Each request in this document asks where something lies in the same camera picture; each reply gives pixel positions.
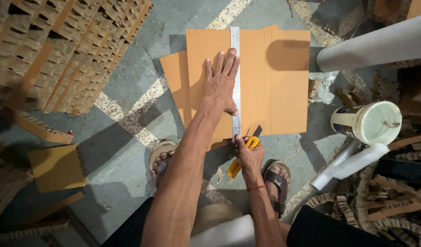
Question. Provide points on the person's right hand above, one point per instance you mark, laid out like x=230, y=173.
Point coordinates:
x=250, y=157

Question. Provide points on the person's left hand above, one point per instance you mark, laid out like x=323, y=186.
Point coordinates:
x=220, y=85

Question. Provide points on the yellow utility knife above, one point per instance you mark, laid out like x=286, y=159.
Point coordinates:
x=238, y=161

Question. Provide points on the steel ruler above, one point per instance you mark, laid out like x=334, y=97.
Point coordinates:
x=236, y=92

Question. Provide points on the red thread wrist band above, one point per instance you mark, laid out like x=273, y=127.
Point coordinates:
x=255, y=188

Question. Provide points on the brown sandal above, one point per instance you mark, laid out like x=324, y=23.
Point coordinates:
x=278, y=187
x=160, y=161

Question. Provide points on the brown cardboard sheet underneath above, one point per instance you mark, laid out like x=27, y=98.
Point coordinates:
x=174, y=79

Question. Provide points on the brown cardboard sheet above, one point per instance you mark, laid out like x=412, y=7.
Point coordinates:
x=279, y=82

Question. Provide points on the white foam sheet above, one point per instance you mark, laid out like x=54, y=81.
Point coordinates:
x=224, y=233

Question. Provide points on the clear plastic wrap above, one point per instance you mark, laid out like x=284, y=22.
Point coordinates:
x=325, y=87

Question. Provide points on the person's black trousers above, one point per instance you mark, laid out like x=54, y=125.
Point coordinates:
x=330, y=230

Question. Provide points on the white plastic bucket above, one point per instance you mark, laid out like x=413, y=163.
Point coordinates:
x=368, y=121

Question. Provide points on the heap of corrugated cardboard scraps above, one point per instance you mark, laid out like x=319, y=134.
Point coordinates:
x=378, y=202

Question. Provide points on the large white tube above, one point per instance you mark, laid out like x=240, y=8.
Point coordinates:
x=371, y=44

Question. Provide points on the stack of corrugated cardboard strips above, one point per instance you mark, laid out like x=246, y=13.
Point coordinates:
x=63, y=51

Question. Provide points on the small brown cardboard box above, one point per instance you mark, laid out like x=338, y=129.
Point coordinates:
x=56, y=167

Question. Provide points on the long corrugated cardboard strip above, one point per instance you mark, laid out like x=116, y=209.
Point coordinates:
x=35, y=126

